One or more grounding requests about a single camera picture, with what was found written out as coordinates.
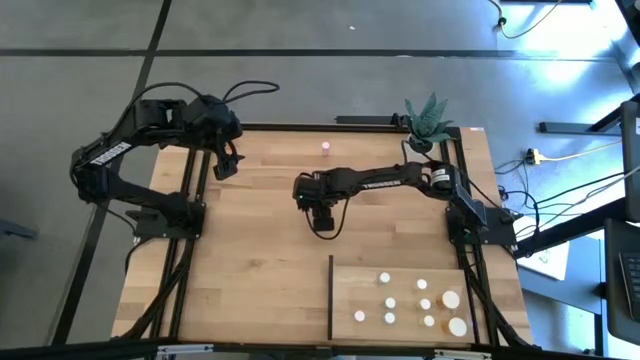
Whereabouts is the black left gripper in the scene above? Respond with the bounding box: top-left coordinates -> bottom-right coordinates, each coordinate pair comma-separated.
184,94 -> 246,182

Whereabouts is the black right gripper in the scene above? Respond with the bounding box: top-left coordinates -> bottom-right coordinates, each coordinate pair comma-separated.
292,169 -> 351,232

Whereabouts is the large orange pill bottle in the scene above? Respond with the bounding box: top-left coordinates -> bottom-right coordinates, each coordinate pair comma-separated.
440,316 -> 469,338

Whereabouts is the black bar behind table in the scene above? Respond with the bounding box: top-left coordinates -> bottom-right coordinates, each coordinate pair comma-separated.
334,114 -> 409,127

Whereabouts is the green plant in white pot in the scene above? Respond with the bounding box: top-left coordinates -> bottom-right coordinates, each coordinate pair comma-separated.
401,92 -> 455,156

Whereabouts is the white sheet with blue logo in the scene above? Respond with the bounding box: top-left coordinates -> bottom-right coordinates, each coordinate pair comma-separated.
517,219 -> 571,281

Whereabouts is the black desk leg bar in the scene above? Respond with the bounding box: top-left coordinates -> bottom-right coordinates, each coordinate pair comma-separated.
514,197 -> 631,259
538,107 -> 626,136

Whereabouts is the black monitor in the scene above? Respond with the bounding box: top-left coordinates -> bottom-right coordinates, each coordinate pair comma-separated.
619,98 -> 640,224

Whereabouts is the black laptop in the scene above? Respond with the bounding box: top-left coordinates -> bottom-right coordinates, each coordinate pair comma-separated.
602,217 -> 640,347

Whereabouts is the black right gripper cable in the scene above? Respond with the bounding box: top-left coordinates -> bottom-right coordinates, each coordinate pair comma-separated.
303,194 -> 351,241

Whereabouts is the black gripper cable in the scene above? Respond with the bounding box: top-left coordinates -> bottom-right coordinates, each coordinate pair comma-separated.
303,194 -> 351,241
221,79 -> 281,105

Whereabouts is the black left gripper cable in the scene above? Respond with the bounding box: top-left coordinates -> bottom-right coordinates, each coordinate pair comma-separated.
221,79 -> 281,105

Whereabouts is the wooden shelf with black frame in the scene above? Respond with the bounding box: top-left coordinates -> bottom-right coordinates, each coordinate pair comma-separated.
326,254 -> 476,346

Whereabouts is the black cable bundle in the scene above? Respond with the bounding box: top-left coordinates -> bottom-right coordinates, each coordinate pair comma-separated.
119,238 -> 196,341
459,244 -> 534,349

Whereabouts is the aluminium frame bar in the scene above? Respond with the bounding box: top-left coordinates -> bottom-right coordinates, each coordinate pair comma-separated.
154,343 -> 494,360

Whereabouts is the black floor cable with plug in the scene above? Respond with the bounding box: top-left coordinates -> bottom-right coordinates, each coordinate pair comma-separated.
487,0 -> 564,40

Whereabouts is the yellow power cable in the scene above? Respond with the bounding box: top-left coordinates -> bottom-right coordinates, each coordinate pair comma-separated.
540,140 -> 624,163

